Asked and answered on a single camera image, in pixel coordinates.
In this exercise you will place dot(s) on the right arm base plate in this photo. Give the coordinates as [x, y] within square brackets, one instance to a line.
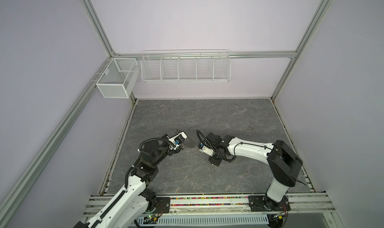
[262, 203]

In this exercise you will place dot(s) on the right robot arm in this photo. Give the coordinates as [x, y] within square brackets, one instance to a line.
[284, 163]

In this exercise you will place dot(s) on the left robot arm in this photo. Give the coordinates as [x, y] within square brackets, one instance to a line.
[134, 198]

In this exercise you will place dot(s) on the small circuit board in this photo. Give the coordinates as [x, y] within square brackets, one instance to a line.
[150, 220]

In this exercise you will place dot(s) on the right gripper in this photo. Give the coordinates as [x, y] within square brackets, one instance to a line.
[215, 162]

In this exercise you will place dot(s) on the white wire shelf basket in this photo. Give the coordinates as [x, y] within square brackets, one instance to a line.
[194, 65]

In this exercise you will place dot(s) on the aluminium rail with coloured beads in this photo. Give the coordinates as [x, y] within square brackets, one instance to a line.
[240, 204]

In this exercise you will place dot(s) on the white slotted cable duct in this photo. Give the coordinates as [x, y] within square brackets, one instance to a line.
[207, 221]

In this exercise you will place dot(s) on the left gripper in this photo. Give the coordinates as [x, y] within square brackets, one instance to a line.
[175, 151]

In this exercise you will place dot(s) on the white mesh box basket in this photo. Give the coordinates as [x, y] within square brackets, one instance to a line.
[119, 78]

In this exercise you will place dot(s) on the large toothed metal keyring disc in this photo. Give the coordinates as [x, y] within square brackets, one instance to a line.
[188, 142]

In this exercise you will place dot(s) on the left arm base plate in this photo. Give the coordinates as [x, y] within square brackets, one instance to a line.
[159, 205]

